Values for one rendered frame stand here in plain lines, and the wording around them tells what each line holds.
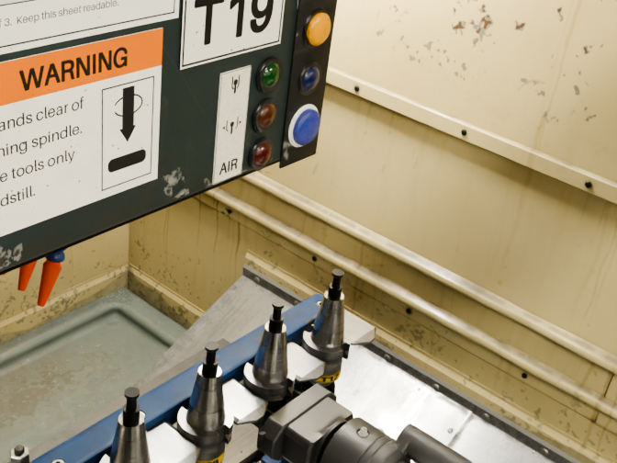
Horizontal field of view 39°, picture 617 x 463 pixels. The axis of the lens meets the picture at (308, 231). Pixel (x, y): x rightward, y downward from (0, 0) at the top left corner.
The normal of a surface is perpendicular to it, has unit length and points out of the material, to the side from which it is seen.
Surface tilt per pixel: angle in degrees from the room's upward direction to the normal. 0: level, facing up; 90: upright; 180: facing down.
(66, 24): 90
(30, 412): 0
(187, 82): 90
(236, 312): 24
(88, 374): 0
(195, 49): 90
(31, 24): 90
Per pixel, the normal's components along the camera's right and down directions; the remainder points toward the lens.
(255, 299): -0.15, -0.65
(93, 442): 0.12, -0.85
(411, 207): -0.64, 0.32
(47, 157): 0.76, 0.41
